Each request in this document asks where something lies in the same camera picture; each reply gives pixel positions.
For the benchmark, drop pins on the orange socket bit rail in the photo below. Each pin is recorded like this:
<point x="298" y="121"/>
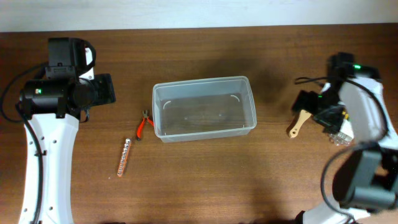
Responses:
<point x="124" y="156"/>

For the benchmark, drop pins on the orange scraper with wooden handle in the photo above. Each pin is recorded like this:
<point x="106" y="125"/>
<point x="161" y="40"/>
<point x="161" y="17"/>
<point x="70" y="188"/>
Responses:
<point x="298" y="122"/>

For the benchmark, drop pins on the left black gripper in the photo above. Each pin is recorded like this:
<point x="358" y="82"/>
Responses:
<point x="109" y="96"/>

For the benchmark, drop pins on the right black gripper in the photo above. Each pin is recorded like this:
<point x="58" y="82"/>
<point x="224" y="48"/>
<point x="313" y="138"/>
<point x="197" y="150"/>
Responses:
<point x="331" y="122"/>

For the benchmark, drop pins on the orange handled cutting pliers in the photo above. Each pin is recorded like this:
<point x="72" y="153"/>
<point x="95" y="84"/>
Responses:
<point x="145" y="119"/>

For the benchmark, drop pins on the clear box of screwdriver bits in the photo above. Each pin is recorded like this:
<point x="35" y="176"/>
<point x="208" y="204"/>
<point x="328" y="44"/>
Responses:
<point x="345" y="135"/>

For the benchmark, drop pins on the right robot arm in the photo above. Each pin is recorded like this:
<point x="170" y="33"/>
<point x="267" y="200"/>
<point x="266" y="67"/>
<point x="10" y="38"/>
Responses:
<point x="361" y="179"/>

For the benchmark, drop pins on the clear plastic storage container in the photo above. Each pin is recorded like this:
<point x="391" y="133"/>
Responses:
<point x="203" y="109"/>

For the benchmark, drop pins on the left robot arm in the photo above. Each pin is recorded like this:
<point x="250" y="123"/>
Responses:
<point x="50" y="107"/>

